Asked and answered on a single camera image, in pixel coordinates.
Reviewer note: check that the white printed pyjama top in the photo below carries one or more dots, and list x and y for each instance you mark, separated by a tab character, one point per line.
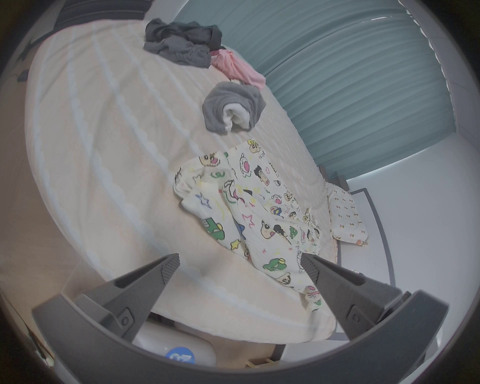
255	210

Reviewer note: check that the blue-green curtain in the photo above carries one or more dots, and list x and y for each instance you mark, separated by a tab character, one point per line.
281	30
375	112

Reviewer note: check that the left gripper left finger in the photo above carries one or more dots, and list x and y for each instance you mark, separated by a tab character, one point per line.
138	292

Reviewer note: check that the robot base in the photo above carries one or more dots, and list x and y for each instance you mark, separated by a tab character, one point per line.
180	348

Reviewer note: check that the pink garment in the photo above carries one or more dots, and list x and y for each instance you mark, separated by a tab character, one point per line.
240	69

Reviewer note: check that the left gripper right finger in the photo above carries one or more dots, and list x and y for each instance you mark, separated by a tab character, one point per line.
345	296

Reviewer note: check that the bed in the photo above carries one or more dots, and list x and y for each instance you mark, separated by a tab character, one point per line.
93	131

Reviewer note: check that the black chest of drawers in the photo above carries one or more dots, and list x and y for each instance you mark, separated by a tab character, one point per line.
101	11

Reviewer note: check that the white printed pillow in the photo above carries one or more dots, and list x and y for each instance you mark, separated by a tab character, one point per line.
348	217

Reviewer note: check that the dark grey garment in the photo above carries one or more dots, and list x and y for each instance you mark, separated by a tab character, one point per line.
180	54

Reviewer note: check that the black garment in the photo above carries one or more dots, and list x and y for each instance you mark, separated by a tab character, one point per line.
180	32

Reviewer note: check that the grey bedside table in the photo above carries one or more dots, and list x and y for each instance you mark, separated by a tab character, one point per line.
333	178

